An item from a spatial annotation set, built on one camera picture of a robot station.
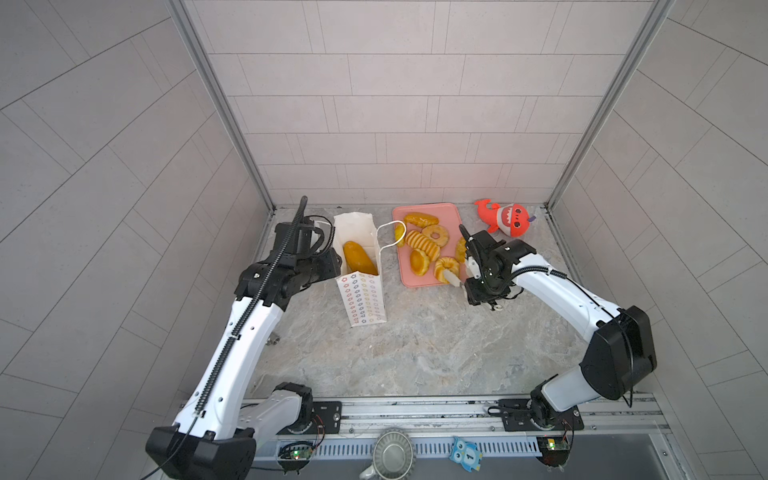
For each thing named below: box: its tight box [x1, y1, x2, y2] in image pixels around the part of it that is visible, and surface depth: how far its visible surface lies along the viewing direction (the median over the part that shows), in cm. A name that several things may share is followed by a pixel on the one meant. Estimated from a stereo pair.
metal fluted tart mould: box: [373, 428, 417, 480], surface depth 67 cm
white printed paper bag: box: [333, 212, 387, 327], surface depth 82 cm
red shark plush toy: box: [474, 199, 531, 237], surface depth 107 cm
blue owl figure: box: [448, 436, 483, 472], surface depth 67 cm
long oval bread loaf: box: [343, 240, 379, 275], surface depth 90 cm
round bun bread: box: [409, 249, 430, 277], surface depth 98 cm
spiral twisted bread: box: [405, 230, 441, 261], surface depth 101 cm
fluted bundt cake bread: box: [434, 257, 460, 285], surface depth 96 cm
